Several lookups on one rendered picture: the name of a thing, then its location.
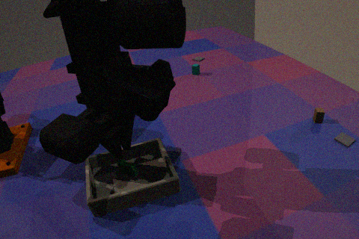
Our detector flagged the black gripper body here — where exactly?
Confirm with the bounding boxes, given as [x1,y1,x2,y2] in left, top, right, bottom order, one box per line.
[40,46,130,164]

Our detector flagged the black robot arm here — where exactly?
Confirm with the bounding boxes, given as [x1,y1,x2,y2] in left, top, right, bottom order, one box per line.
[0,0,186,154]

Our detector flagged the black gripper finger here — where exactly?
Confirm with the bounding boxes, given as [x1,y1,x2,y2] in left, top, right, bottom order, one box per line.
[99,122,123,160]
[113,108,135,151]

